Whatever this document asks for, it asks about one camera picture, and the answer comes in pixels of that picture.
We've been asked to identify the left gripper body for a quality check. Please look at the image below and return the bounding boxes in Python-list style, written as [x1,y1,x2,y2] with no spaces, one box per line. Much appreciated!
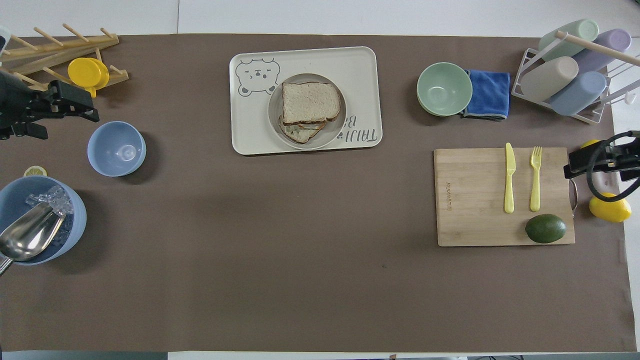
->
[0,69,37,129]

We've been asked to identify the black cable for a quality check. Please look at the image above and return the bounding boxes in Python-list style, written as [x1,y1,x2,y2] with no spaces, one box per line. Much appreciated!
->
[585,130,640,203]

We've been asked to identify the green cup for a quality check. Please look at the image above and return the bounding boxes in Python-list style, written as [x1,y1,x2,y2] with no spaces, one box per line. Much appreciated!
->
[538,18,600,62]

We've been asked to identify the yellow small plate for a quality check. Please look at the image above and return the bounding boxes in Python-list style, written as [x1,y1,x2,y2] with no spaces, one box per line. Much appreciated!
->
[67,57,110,98]

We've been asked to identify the metal scoop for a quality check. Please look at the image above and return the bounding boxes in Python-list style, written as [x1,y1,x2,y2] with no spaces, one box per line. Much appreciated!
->
[0,201,66,276]

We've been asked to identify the cream tray with bear print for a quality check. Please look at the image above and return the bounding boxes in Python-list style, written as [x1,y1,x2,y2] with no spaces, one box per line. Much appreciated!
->
[229,46,384,156]

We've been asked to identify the green avocado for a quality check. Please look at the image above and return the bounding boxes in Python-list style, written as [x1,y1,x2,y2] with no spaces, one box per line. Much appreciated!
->
[524,213,568,245]

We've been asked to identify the clear ice cubes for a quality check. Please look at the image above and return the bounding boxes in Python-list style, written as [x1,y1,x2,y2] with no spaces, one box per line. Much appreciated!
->
[25,185,75,217]

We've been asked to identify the green bowl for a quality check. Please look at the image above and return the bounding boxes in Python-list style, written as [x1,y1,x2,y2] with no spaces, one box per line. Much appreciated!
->
[416,61,474,118]

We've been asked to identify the white wire cup rack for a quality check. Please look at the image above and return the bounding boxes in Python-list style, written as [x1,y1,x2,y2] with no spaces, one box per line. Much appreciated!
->
[510,30,640,126]

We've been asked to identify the blue bowl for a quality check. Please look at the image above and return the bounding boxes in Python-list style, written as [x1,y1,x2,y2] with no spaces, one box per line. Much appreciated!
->
[87,120,147,178]

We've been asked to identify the yellow plastic knife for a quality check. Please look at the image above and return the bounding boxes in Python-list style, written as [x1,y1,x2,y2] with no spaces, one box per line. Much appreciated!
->
[503,142,517,215]

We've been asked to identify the wooden cutting board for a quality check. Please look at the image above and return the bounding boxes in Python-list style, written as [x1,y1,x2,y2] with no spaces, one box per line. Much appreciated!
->
[433,146,576,248]

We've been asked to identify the blue ice bucket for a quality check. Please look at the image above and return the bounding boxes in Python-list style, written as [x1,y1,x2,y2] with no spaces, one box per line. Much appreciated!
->
[0,175,88,266]

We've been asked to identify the bread slice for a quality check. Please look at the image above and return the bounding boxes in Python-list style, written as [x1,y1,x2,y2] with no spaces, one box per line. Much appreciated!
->
[280,81,342,126]

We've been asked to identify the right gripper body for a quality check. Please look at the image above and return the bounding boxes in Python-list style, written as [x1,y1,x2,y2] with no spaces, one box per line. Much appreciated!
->
[620,142,640,171]

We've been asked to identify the beige cup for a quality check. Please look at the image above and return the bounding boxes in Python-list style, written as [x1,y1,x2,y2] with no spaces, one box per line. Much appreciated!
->
[519,55,580,104]

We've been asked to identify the yellow plastic fork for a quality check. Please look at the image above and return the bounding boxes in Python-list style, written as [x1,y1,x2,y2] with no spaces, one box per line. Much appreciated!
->
[529,145,544,213]

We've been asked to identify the sandwich bottom with filling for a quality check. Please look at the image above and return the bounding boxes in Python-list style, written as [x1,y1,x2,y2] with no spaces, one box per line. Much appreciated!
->
[277,117,326,145]

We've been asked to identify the purple cup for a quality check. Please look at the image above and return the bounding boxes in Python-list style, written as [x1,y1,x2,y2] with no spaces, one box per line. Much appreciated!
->
[571,28,633,74]

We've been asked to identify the blue cup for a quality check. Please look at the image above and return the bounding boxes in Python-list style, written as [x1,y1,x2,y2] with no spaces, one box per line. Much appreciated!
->
[548,70,608,117]

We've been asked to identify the wooden dowel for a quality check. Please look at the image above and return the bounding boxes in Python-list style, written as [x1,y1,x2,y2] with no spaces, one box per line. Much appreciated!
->
[554,30,640,69]

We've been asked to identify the wooden dish rack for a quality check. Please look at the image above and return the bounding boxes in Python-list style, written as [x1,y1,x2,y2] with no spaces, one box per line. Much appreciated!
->
[0,23,130,94]

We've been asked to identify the blue cloth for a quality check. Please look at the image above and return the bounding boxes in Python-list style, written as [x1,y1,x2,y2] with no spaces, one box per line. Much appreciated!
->
[460,69,512,122]

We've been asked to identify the grey round plate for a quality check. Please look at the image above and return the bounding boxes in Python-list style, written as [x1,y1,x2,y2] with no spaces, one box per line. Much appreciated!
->
[267,72,347,150]

